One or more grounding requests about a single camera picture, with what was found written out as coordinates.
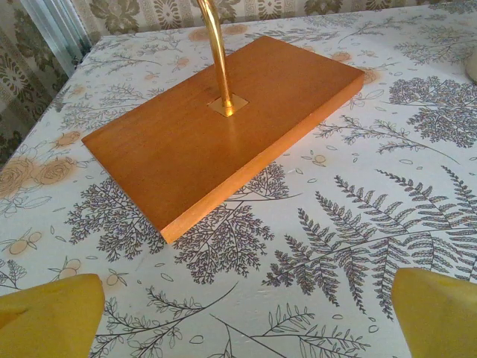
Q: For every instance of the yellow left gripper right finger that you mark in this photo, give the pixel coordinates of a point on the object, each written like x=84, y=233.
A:
x=439, y=320

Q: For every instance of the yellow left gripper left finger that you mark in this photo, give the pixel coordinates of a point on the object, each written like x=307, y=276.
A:
x=44, y=320

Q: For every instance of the gold stand with orange base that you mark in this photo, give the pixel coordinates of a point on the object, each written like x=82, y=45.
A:
x=186, y=149

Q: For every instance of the small bottle with black cap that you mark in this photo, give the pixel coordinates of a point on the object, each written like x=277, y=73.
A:
x=472, y=69

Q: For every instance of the aluminium corner post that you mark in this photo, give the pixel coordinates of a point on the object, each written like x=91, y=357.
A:
x=56, y=30

